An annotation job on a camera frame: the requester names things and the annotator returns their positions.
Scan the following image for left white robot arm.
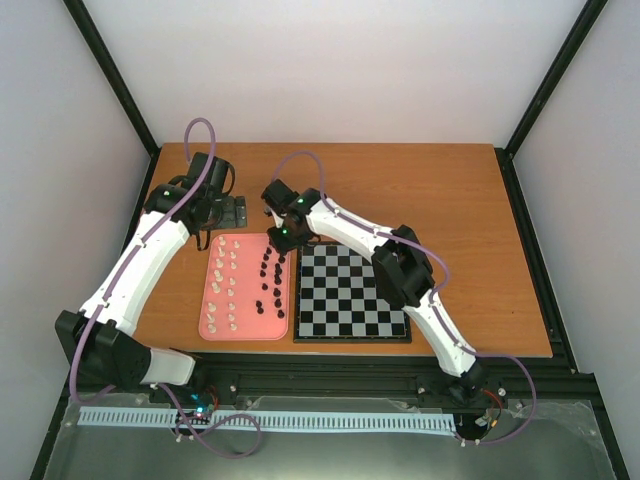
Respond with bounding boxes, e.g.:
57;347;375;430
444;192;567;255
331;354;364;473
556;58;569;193
55;152;246;403

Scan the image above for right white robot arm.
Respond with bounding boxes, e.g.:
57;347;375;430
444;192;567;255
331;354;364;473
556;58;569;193
261;179;486;406

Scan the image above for pink plastic tray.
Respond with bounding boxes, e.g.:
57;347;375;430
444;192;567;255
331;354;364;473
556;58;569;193
199;233;292;342

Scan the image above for black white chessboard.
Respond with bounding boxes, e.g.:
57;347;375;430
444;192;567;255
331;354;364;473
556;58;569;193
293;242;411;343

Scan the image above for black aluminium frame rail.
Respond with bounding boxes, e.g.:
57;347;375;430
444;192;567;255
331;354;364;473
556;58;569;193
170;354;599;409

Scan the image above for light blue slotted cable duct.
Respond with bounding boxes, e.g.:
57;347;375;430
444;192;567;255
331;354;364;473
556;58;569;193
77;407;456;436

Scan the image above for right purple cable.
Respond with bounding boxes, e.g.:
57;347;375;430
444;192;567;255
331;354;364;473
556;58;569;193
272;151;539;447

